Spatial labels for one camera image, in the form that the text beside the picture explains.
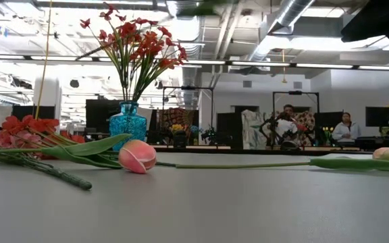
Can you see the black metal table frame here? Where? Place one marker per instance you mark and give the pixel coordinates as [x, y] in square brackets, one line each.
[248, 151]

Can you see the patterned dark cloth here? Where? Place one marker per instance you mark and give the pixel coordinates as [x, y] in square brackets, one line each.
[176, 116]

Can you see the person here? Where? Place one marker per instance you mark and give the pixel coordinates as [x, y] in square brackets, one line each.
[287, 126]
[346, 130]

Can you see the yellow flowers bouquet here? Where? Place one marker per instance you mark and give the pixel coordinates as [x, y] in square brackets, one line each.
[177, 127]

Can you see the red artificial flower bunch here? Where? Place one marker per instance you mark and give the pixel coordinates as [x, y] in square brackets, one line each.
[167, 62]
[127, 28]
[15, 125]

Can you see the yellow tulips bouquet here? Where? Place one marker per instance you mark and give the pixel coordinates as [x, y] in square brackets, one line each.
[328, 129]

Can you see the pink artificial tulip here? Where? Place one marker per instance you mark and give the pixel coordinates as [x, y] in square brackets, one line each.
[137, 157]
[356, 164]

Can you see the black cabinet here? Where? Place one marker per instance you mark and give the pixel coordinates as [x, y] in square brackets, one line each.
[230, 130]

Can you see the white and blue cloth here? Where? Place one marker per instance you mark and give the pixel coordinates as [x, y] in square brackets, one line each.
[253, 130]

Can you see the black metal stand frame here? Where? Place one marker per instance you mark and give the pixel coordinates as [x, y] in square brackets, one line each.
[187, 87]
[296, 92]

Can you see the black computer monitor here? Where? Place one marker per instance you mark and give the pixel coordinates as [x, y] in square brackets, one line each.
[380, 116]

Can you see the long light strip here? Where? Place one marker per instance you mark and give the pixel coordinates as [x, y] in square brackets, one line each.
[258, 63]

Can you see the silver ventilation duct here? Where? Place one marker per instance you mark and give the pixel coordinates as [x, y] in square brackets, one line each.
[189, 77]
[292, 11]

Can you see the black partition panel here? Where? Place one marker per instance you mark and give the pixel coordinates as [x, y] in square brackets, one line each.
[96, 114]
[22, 111]
[329, 121]

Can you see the blue glass vase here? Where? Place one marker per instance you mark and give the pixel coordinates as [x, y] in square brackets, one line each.
[128, 121]

